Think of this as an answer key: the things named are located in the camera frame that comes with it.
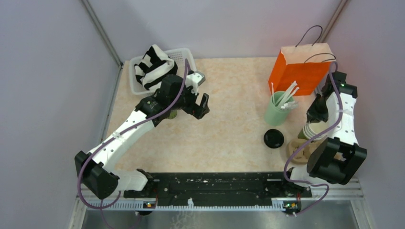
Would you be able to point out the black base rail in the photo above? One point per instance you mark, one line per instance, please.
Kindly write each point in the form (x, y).
(218, 190)

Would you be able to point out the cardboard cup carrier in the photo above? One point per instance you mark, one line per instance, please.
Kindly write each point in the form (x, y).
(303, 155)

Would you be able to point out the black lid on table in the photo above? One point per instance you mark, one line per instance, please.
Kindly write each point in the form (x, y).
(273, 138)

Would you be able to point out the white wrapped straws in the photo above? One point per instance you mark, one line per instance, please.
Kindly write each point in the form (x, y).
(282, 102)

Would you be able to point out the green straw holder cup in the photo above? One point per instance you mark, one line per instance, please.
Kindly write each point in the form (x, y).
(275, 116)

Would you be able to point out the black white striped cloth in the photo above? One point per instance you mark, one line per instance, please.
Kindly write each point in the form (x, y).
(154, 66)

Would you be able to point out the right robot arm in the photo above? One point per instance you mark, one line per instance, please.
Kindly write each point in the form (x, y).
(336, 156)

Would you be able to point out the orange paper bag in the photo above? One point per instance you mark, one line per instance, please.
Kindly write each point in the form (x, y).
(305, 64)

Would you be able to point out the white plastic basket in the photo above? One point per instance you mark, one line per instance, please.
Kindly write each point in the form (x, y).
(181, 56)

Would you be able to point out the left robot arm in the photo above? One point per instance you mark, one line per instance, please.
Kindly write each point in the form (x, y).
(96, 168)

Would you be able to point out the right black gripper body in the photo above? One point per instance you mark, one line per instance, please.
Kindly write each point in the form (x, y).
(318, 110)

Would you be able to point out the stack of paper cups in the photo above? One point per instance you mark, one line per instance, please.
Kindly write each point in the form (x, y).
(310, 130)

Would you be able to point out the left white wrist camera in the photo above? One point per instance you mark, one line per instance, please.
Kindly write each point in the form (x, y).
(194, 80)

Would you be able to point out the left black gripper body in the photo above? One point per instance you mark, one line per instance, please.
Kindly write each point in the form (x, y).
(188, 104)

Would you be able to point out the green paper coffee cup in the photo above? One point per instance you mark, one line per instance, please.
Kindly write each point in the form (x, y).
(173, 114)

